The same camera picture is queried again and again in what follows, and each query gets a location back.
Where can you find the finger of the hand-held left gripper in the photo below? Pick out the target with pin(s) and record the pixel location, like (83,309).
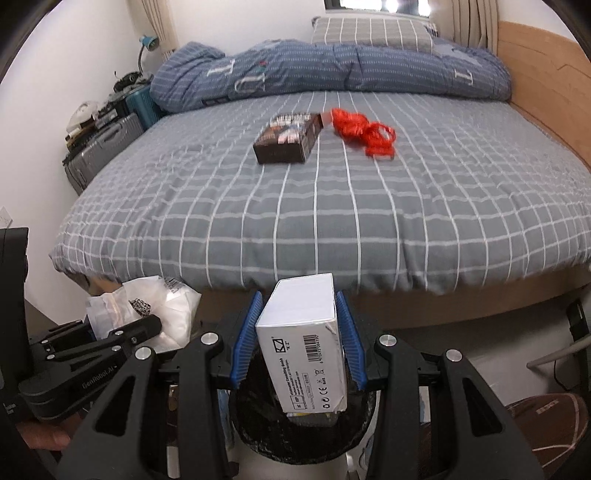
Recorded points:
(64,336)
(134,331)

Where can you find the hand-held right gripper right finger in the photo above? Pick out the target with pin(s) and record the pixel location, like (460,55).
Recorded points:
(352,341)

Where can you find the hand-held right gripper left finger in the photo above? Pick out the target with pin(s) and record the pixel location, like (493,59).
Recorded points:
(247,341)

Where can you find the clear plastic bag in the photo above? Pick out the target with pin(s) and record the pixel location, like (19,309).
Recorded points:
(175,314)

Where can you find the white cardboard box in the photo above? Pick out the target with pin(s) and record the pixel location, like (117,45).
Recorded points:
(300,341)

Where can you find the black lined trash bin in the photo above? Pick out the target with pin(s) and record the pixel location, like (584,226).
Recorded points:
(263,427)

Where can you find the person's left hand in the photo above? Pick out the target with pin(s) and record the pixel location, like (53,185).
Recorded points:
(44,437)

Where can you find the bed with grey checked sheet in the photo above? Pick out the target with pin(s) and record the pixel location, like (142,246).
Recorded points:
(323,221)

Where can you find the grey suitcase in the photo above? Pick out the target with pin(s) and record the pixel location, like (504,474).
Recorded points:
(101,147)

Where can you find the dark printed box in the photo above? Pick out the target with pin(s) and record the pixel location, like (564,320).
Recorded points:
(286,138)

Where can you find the white pipe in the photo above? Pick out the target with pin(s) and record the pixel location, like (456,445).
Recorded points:
(558,353)

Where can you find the red plastic bag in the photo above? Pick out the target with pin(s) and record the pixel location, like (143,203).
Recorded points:
(364,129)

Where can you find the clutter of small items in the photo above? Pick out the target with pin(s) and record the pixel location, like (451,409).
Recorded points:
(92,115)

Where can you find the teal suitcase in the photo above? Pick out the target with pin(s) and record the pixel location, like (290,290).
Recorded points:
(143,106)

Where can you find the small black box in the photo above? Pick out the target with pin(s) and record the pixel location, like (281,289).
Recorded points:
(579,321)

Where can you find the blue striped quilt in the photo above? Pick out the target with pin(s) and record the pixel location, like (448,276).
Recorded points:
(323,69)

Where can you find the blue desk lamp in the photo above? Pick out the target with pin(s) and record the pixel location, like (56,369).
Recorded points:
(148,44)

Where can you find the beige curtain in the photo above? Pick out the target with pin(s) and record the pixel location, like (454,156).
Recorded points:
(159,23)
(475,21)

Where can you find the grey checked pillow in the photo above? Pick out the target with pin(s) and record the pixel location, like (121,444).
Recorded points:
(369,30)

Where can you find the wooden headboard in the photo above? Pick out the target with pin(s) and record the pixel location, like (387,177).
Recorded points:
(545,69)

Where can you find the dark framed window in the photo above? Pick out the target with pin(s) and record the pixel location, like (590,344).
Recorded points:
(378,4)

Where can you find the white wall socket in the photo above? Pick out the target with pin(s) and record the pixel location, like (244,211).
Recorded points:
(4,216)

